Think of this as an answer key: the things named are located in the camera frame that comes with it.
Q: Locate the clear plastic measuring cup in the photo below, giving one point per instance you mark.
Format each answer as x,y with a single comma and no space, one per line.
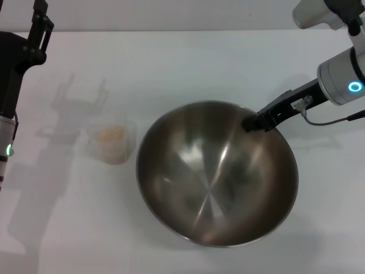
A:
119,134

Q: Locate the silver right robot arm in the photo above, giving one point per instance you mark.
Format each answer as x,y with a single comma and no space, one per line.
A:
339,77

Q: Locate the stainless steel mixing bowl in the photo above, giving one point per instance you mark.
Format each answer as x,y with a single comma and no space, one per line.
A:
216,182

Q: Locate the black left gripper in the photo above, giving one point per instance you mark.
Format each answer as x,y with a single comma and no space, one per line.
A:
10,71

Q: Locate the white rice grains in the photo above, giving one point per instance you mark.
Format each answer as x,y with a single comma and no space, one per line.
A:
109,140

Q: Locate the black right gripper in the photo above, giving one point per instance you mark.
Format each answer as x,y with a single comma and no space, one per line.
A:
309,92

